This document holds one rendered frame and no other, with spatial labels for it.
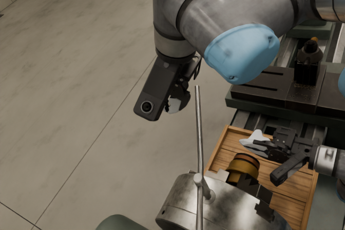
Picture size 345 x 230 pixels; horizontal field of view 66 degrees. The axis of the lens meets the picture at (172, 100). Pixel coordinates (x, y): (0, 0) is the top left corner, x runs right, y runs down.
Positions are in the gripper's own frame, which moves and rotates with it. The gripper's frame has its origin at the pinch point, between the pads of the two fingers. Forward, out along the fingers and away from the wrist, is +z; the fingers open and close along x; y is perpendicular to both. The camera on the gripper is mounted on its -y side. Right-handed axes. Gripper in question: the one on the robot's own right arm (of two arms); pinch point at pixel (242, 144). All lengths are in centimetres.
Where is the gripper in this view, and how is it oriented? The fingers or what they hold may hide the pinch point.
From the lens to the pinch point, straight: 86.4
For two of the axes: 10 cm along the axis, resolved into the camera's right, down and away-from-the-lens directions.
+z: -8.2, -1.8, 5.4
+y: 4.7, -7.4, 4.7
